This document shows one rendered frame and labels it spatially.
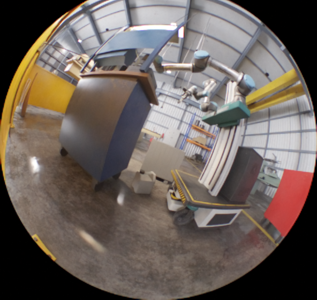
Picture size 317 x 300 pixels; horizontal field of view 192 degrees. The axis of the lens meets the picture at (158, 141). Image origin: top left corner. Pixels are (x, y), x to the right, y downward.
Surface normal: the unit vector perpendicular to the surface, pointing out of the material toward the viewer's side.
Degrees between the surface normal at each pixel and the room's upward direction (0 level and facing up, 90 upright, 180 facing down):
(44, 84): 90
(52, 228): 0
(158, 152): 90
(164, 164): 90
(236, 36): 169
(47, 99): 90
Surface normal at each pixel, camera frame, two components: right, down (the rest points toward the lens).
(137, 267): 0.38, -0.92
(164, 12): -0.39, 0.91
